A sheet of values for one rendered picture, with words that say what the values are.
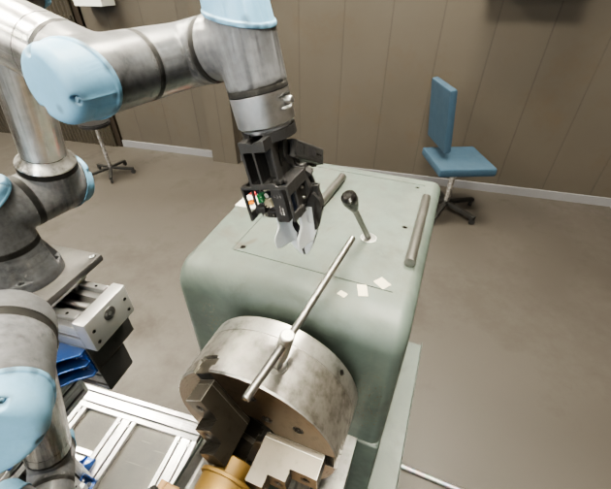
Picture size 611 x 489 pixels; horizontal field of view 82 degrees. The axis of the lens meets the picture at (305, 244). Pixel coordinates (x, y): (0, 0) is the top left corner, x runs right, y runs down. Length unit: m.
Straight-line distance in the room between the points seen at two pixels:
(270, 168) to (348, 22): 3.14
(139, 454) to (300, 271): 1.23
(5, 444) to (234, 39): 0.48
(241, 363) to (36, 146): 0.60
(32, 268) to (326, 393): 0.69
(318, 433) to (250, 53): 0.52
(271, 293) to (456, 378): 1.63
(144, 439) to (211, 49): 1.57
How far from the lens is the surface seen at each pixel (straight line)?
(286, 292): 0.68
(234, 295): 0.72
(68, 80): 0.40
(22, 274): 0.98
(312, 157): 0.55
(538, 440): 2.17
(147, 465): 1.73
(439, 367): 2.20
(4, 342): 0.52
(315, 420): 0.60
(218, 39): 0.45
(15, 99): 0.87
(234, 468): 0.67
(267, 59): 0.44
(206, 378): 0.65
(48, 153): 0.93
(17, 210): 0.94
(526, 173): 3.98
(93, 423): 1.91
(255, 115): 0.45
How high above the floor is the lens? 1.73
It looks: 38 degrees down
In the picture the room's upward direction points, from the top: straight up
